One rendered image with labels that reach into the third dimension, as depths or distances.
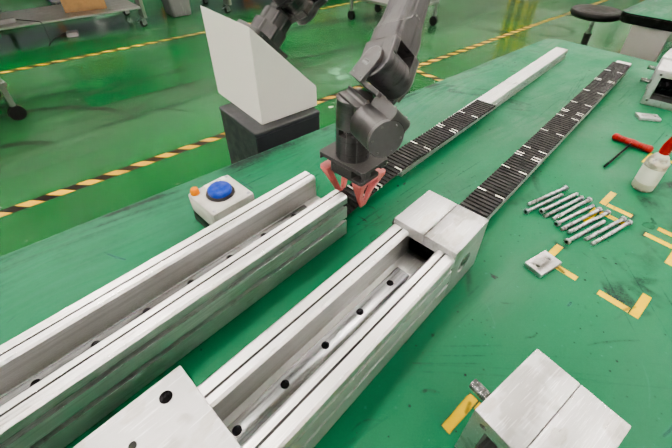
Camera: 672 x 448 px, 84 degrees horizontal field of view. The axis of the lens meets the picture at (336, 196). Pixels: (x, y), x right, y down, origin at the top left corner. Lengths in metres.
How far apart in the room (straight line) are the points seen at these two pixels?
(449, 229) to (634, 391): 0.28
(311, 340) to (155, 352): 0.18
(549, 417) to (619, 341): 0.24
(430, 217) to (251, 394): 0.32
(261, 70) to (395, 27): 0.42
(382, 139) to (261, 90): 0.48
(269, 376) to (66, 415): 0.20
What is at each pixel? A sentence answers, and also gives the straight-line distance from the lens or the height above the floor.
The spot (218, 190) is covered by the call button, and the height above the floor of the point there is 0.85.
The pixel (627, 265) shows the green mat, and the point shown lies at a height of 0.78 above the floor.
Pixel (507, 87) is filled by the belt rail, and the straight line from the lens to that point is 1.19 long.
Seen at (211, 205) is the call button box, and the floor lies 0.84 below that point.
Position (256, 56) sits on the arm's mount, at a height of 0.95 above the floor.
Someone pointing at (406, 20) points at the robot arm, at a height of 1.09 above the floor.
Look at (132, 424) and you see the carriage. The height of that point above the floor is 0.90.
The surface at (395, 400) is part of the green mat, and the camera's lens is 0.50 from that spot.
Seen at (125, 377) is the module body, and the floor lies 0.82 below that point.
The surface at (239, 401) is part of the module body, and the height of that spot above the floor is 0.83.
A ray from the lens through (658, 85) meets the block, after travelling 1.36.
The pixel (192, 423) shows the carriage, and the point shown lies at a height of 0.90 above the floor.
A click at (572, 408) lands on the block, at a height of 0.87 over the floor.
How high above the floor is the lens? 1.24
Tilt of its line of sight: 39 degrees down
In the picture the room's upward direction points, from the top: straight up
